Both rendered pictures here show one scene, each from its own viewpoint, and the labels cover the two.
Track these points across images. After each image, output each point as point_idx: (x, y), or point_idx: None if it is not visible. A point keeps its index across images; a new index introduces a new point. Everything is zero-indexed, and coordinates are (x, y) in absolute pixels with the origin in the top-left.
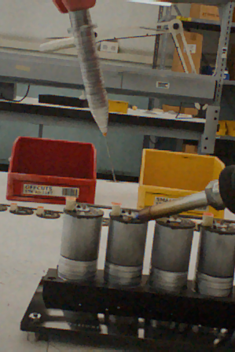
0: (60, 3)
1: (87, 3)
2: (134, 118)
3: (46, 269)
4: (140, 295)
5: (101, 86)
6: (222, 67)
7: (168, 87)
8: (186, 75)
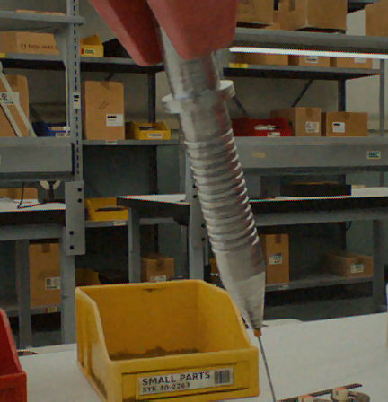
0: (141, 42)
1: (222, 37)
2: None
3: None
4: None
5: (252, 225)
6: (78, 123)
7: None
8: (24, 140)
